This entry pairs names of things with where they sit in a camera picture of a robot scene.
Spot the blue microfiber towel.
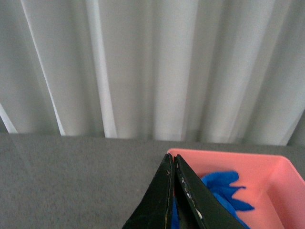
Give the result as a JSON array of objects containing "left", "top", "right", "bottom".
[{"left": 172, "top": 171, "right": 254, "bottom": 229}]

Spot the pink plastic storage box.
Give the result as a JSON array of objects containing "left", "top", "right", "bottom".
[{"left": 168, "top": 148, "right": 305, "bottom": 229}]

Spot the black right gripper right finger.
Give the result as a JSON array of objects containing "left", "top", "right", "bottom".
[{"left": 174, "top": 155, "right": 244, "bottom": 229}]

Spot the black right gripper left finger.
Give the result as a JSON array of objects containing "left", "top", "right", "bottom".
[{"left": 123, "top": 153, "right": 175, "bottom": 229}]

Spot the white pleated curtain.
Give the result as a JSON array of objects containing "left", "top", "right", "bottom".
[{"left": 0, "top": 0, "right": 305, "bottom": 145}]

